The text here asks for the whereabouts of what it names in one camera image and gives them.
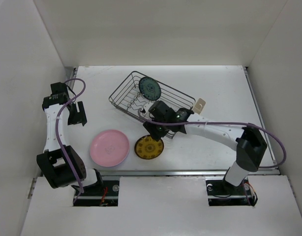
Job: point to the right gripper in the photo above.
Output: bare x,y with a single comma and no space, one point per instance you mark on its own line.
156,134

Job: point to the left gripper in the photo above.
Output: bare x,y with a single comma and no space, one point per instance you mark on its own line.
75,120

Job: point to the yellow black plate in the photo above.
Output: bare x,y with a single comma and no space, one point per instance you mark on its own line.
147,148

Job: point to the pink plate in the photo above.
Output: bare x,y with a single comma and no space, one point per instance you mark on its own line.
109,148

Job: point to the green patterned plate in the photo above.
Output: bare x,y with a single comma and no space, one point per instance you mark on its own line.
149,88

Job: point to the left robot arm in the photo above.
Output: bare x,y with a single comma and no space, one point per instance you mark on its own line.
59,162

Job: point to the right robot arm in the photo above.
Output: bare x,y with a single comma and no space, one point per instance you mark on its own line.
245,139

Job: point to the beige cutlery holder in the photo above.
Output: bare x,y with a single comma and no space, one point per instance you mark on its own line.
198,106

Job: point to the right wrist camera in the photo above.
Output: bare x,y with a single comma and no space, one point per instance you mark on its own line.
144,111

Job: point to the black wire dish rack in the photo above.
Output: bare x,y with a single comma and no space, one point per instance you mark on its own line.
127,97

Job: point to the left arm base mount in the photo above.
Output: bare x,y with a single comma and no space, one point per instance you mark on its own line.
100,191

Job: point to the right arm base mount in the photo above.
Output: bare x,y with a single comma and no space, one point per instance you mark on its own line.
222,194

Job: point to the aluminium front rail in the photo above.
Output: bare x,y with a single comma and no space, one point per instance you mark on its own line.
160,173

